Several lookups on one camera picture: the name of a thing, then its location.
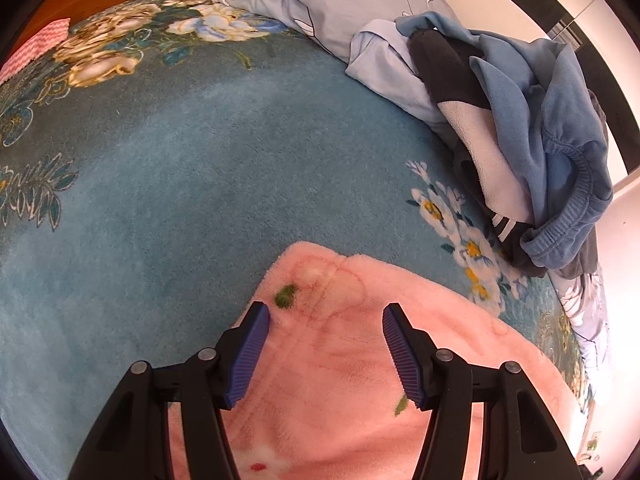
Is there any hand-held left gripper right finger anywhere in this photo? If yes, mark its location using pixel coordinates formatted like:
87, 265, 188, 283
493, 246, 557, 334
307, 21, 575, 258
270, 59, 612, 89
382, 303, 583, 480

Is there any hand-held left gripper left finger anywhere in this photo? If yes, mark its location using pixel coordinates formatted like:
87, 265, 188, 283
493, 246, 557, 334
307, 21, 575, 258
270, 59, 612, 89
67, 301, 271, 480

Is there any pink fleece garment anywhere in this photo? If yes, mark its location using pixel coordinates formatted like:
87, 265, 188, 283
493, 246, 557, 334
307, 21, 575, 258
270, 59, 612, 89
165, 241, 593, 480

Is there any teal floral blanket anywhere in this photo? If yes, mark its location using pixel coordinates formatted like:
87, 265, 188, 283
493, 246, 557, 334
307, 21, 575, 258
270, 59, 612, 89
0, 0, 601, 480

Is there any blue sweat garment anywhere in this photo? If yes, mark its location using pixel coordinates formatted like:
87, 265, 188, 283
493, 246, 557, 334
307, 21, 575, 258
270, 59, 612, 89
395, 10, 615, 271

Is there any black and cream striped garment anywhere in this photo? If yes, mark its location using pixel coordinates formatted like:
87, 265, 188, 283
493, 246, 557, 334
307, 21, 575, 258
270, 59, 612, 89
407, 29, 546, 278

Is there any light blue shirt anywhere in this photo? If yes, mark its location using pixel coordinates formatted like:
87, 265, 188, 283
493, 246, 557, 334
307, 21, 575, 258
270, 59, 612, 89
345, 19, 451, 136

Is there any pink zigzag cloth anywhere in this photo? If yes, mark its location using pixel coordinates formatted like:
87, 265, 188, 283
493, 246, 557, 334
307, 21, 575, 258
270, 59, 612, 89
0, 17, 71, 86

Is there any wall socket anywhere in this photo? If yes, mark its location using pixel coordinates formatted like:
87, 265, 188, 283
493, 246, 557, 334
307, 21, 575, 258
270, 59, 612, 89
575, 430, 606, 466

